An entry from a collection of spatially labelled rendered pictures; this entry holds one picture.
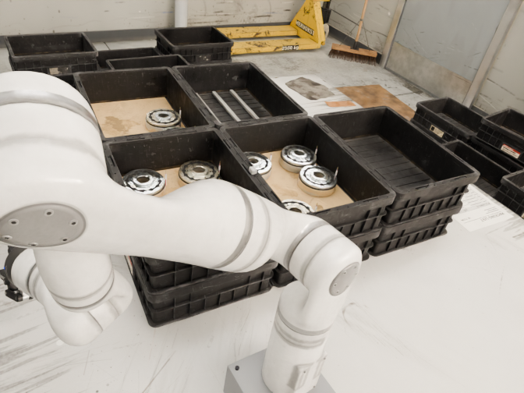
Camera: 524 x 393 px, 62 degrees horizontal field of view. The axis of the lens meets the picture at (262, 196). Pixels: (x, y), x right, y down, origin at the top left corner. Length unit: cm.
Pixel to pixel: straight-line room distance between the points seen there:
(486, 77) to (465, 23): 48
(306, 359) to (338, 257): 22
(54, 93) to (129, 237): 11
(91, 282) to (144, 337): 52
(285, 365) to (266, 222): 35
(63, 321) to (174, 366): 40
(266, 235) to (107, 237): 18
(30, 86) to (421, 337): 97
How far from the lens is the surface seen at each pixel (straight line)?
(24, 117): 31
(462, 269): 134
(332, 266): 59
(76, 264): 46
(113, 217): 32
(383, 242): 120
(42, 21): 423
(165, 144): 115
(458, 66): 418
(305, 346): 71
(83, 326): 59
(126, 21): 438
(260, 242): 45
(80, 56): 252
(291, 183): 119
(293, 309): 67
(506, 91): 400
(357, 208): 101
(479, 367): 114
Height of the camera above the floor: 152
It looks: 38 degrees down
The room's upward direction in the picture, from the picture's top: 10 degrees clockwise
